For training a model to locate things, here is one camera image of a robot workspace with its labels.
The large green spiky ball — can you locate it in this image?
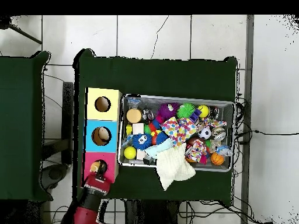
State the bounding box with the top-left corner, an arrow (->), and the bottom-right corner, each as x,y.
176,102 -> 197,120

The clear plastic bottle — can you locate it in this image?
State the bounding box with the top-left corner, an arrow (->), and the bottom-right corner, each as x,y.
214,143 -> 234,158

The black silver round toy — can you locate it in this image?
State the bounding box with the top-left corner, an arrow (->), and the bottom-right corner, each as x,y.
142,108 -> 155,123

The yellow smiley ball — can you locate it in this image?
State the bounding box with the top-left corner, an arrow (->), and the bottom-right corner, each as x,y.
197,104 -> 211,118

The blue fuzzy ball with eyes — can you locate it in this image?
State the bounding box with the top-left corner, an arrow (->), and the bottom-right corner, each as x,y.
132,132 -> 153,151

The cream waffle cloth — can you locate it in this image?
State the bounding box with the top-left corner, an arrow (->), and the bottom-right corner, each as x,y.
156,144 -> 197,191

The wooden box with three holes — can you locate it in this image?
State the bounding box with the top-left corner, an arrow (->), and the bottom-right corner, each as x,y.
82,86 -> 122,184

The clear crumpled plastic packet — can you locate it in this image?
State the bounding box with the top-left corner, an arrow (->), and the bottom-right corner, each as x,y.
126,96 -> 142,106

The small orange basketball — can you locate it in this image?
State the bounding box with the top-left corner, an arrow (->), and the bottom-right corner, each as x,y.
210,152 -> 225,166

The green cloth side table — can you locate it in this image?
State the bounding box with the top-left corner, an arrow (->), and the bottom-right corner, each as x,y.
0,50 -> 52,202

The purple spiky ball with eyes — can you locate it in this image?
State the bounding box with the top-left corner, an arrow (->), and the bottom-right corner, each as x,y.
158,103 -> 178,121

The mint green knit cloth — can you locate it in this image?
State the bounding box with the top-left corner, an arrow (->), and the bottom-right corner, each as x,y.
144,138 -> 175,159

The large polka dot cloth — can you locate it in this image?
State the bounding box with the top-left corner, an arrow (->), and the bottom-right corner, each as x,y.
161,116 -> 198,146

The tan plush animal toy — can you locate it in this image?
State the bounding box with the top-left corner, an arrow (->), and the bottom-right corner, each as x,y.
91,160 -> 102,173

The purple plastic block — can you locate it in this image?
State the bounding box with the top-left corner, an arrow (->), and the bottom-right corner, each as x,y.
189,108 -> 203,124

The clear mesh bin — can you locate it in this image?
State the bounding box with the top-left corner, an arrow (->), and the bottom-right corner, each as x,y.
118,95 -> 237,172

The small black white soccer ball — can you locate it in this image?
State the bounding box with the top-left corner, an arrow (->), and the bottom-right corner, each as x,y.
198,126 -> 213,141

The round wooden disc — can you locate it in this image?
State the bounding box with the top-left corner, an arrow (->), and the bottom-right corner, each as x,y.
126,108 -> 142,124

